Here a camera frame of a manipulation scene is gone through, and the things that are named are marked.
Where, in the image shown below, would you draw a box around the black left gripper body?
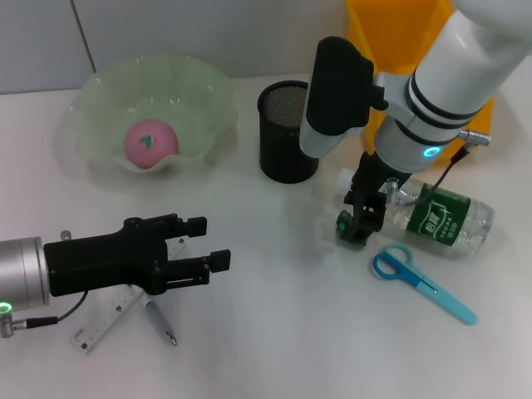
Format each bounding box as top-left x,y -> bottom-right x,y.
42,215 -> 170,298

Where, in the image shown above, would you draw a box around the blue scissors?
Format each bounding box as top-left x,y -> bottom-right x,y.
372,243 -> 479,327

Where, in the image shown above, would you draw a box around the grey right arm cable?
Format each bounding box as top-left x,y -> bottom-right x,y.
390,146 -> 471,208

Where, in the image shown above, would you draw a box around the transparent plastic ruler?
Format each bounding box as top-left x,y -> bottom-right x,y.
69,238 -> 190,356

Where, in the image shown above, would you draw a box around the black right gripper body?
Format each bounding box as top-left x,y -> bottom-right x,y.
342,150 -> 411,217

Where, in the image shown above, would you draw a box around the pale green glass fruit plate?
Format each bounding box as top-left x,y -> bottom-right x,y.
68,51 -> 240,174

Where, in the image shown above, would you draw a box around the grey ballpoint pen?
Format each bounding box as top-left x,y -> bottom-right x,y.
140,295 -> 179,347

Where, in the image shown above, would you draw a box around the green plastic wrapper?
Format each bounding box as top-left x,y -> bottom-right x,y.
333,209 -> 367,251

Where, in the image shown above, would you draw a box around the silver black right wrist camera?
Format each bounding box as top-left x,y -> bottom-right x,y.
298,36 -> 386,160

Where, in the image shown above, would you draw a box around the black mesh pen cup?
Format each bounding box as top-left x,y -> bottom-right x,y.
256,80 -> 322,185

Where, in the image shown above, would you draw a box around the pink toy peach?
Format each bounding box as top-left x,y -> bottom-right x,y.
124,119 -> 181,170

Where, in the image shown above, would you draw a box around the yellow plastic bin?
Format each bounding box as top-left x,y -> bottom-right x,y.
343,0 -> 498,164

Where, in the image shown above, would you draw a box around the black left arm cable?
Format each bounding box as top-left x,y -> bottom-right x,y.
15,289 -> 91,330

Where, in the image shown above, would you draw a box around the clear water bottle green label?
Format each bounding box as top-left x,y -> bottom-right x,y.
337,167 -> 496,260

